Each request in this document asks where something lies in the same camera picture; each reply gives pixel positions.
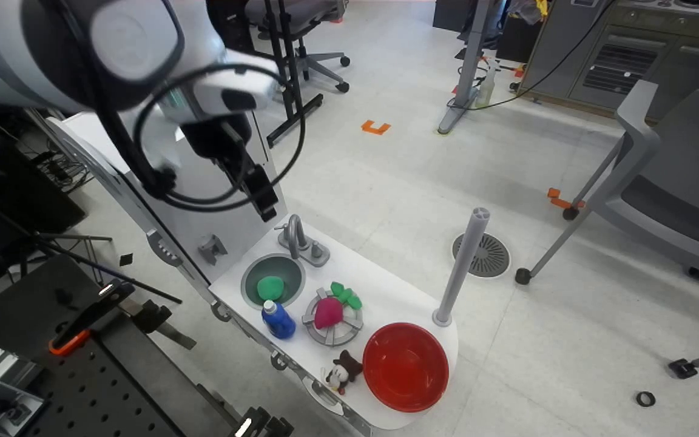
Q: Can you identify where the grey toy faucet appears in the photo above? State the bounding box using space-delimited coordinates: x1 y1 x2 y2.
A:
275 214 331 268

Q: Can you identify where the black floor stand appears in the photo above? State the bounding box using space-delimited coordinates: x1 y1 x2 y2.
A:
261 0 325 149

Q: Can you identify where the office chair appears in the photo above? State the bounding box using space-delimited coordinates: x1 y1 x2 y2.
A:
244 0 351 94

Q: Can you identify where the toy sink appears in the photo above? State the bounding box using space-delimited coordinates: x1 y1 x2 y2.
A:
240 253 307 311

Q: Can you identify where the green toy vegetable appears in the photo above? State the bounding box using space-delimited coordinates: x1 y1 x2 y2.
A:
257 276 286 303

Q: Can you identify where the blue bottle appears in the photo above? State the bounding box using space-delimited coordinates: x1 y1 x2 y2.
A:
261 299 297 340

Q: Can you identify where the pink toy radish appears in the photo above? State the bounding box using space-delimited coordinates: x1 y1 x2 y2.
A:
314 281 363 331

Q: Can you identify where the black clamp with orange tip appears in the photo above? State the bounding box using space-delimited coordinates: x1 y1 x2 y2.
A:
49 279 136 357

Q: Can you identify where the white toy kitchen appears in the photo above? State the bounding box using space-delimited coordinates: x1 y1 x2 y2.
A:
46 112 460 435

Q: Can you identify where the grey toy burner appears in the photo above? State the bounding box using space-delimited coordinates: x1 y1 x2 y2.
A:
302 288 365 347

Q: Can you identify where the grey desk leg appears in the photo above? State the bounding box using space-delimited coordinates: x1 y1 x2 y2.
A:
437 0 497 136

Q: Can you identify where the mouse plush toy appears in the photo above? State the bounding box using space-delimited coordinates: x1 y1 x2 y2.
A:
323 349 364 396

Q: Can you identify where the spray bottle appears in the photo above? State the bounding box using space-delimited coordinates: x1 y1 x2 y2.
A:
475 57 501 109

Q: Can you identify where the grey toy kitchen pole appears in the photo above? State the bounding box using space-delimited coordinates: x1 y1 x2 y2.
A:
433 207 491 328

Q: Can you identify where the red bowl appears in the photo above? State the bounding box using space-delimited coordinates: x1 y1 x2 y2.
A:
362 322 450 414

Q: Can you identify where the round floor vent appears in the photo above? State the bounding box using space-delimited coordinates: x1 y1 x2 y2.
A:
451 232 512 279

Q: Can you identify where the grey chair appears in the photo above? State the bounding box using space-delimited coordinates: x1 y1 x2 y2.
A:
514 80 699 286

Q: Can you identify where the grey wall hook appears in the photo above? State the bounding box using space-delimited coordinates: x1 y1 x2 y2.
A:
197 234 228 266

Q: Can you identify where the black cable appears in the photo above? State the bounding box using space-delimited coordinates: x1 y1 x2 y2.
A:
447 0 618 112

